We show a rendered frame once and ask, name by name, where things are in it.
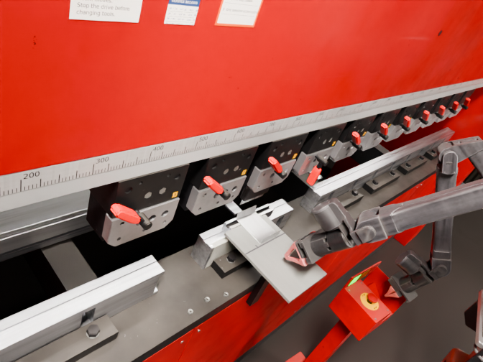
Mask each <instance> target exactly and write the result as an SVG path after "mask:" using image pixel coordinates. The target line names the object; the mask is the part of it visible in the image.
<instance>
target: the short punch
mask: <svg viewBox="0 0 483 362"><path fill-rule="evenodd" d="M269 188H270V187H268V188H266V189H263V190H260V191H258V192H253V191H252V190H250V189H249V188H247V189H245V188H244V189H243V191H242V193H241V195H240V198H241V202H240V205H241V204H243V203H246V202H249V201H250V200H253V199H256V198H259V197H261V196H263V194H264V193H266V192H268V190H269Z"/></svg>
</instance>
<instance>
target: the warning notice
mask: <svg viewBox="0 0 483 362"><path fill-rule="evenodd" d="M141 7H142V0H70V16H69V19H85V20H99V21H113V22H139V15H140V12H141Z"/></svg>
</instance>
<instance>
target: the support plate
mask: <svg viewBox="0 0 483 362"><path fill-rule="evenodd" d="M260 217H261V218H262V219H263V220H264V221H265V222H266V223H267V224H269V225H270V226H271V227H272V228H273V229H274V230H275V231H276V232H277V231H279V230H281V229H280V228H279V227H277V226H276V225H275V224H274V223H273V222H272V221H271V220H270V219H269V218H268V217H267V216H266V215H262V216H260ZM283 233H284V232H283V231H282V230H281V231H280V233H279V235H281V234H283ZM224 235H225V237H227V238H228V239H229V240H230V242H231V243H232V244H233V245H234V246H235V247H236V248H237V249H238V250H239V251H240V252H241V253H242V255H243V256H244V257H245V258H246V259H247V260H248V261H249V262H250V263H251V264H252V265H253V267H254V268H255V269H256V270H257V271H258V272H259V273H260V274H261V275H262V276H263V277H264V278H265V279H266V280H267V281H268V282H269V283H270V284H271V285H272V286H273V287H274V288H275V290H276V291H277V292H278V293H279V294H280V295H281V296H282V297H283V298H284V299H285V300H286V302H287V303H288V304H289V303H290V302H292V301H293V300H294V299H295V298H297V297H298V296H300V295H301V294H302V293H304V292H305V291H306V290H307V289H309V288H310V287H312V286H313V285H314V284H315V283H317V282H318V281H320V280H321V279H322V278H324V277H325V276H326V275H327V273H325V271H324V270H322V268H320V266H319V265H317V264H316V263H313V264H308V265H307V266H301V265H299V264H297V263H295V262H294V261H289V260H287V259H286V258H285V256H284V254H285V253H286V252H287V251H288V249H289V248H290V247H291V246H292V244H293V243H294V242H293V241H292V240H291V239H290V238H289V237H288V236H287V235H286V234H283V235H281V236H280V237H278V238H276V239H274V240H272V238H271V239H270V240H272V241H270V240H268V241H270V242H269V243H266V242H268V241H265V242H264V243H266V244H265V245H263V246H261V245H262V244H264V243H262V244H260V243H259V242H258V241H257V240H256V239H255V238H254V237H253V236H252V235H251V234H250V233H249V232H248V231H247V230H246V229H245V228H244V227H243V226H238V227H236V228H234V229H232V230H230V231H227V232H225V234H224ZM279 235H277V236H279ZM277 236H276V237H277ZM274 238H275V237H274ZM255 245H257V246H261V247H259V248H258V249H255V248H256V246H255ZM252 249H255V250H253V251H252V252H250V253H248V254H245V253H247V252H249V251H251V250H252ZM289 256H290V257H294V258H298V259H299V258H300V257H299V255H298V252H297V251H296V249H294V250H293V251H292V252H291V253H290V255H289Z"/></svg>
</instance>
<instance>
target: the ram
mask: <svg viewBox="0 0 483 362"><path fill-rule="evenodd" d="M221 1H222V0H201V2H200V4H199V7H198V13H197V15H196V18H195V23H194V25H185V24H164V22H165V16H166V12H167V6H168V3H169V0H142V7H141V12H140V15H139V22H113V21H99V20H85V19H69V16H70V0H0V177H3V176H7V175H14V174H18V173H22V172H28V171H32V170H38V169H42V168H46V167H53V166H57V165H61V164H67V163H71V162H77V161H81V160H85V159H92V158H96V157H102V156H106V155H110V154H116V153H120V152H127V151H131V150H135V149H141V148H145V147H151V146H155V145H159V144H166V143H170V142H174V141H180V140H184V139H190V138H194V137H198V136H205V135H209V134H215V133H219V132H222V131H229V130H233V129H240V128H244V127H248V126H253V125H257V124H264V123H268V122H272V121H279V120H283V119H288V118H292V117H296V116H303V115H307V114H311V113H318V112H321V111H327V110H331V109H335V108H342V107H346V106H353V105H356V104H360V103H366V102H370V101H377V100H381V99H385V98H391V97H395V96H401V95H405V94H409V93H416V92H420V91H426V90H430V89H434V88H440V87H444V86H448V85H455V84H459V83H465V82H469V81H473V80H479V79H483V0H263V2H262V6H261V8H260V10H259V14H258V17H257V20H256V22H255V25H254V27H231V26H218V25H214V24H215V22H216V18H217V15H218V12H219V8H220V5H221ZM481 87H483V83H480V84H477V85H472V86H468V87H465V88H460V89H456V90H450V91H446V92H443V93H438V94H434V95H431V96H426V97H422V98H416V99H413V100H409V101H404V102H401V103H395V104H392V105H388V106H383V107H379V108H373V109H370V110H367V111H361V112H358V113H352V114H349V115H345V116H340V117H336V118H333V119H327V120H324V121H318V122H315V123H312V124H306V125H302V126H297V127H293V128H290V129H285V130H281V131H276V132H272V133H268V134H263V135H259V136H254V137H251V138H247V139H242V140H239V141H233V142H229V143H226V144H220V145H217V146H213V147H208V148H205V149H199V150H195V151H192V152H186V153H183V154H177V155H174V156H171V157H165V158H162V159H156V160H152V161H149V162H143V163H140V164H135V165H131V166H128V167H122V168H118V169H115V170H110V171H106V172H101V173H97V174H94V175H89V176H85V177H79V178H76V179H72V180H67V181H64V182H58V183H55V184H51V185H46V186H42V187H36V188H33V189H30V190H24V191H21V192H15V193H12V194H8V195H2V196H0V212H2V211H5V210H11V209H13V208H18V207H22V206H25V205H30V204H33V203H38V202H41V201H44V200H49V199H52V198H57V197H60V196H64V195H68V194H71V193H75V192H80V191H83V190H87V189H91V188H94V187H99V186H102V185H107V184H110V183H113V182H118V181H122V180H126V179H129V178H133V177H138V176H141V175H145V174H149V173H152V172H157V171H160V170H165V169H168V168H171V167H177V166H179V165H182V164H187V163H191V162H196V161H198V160H202V159H207V158H210V157H215V156H218V155H221V154H226V153H229V152H234V151H237V150H240V149H246V148H249V147H253V146H257V145H260V144H265V143H268V142H271V141H276V140H279V139H284V138H288V137H290V136H295V135H299V134H304V133H307V132H309V131H315V130H318V129H323V128H326V127H329V126H334V125H337V124H342V123H345V122H348V121H353V120H357V119H362V118H364V117H368V116H373V115H376V114H379V113H384V112H387V111H392V110H395V109H399V108H403V107H406V106H411V105H415V104H418V103H422V102H426V101H431V100H434V99H437V98H442V97H445V96H450V95H453V94H456V93H461V92H464V91H470V90H473V89H475V88H481Z"/></svg>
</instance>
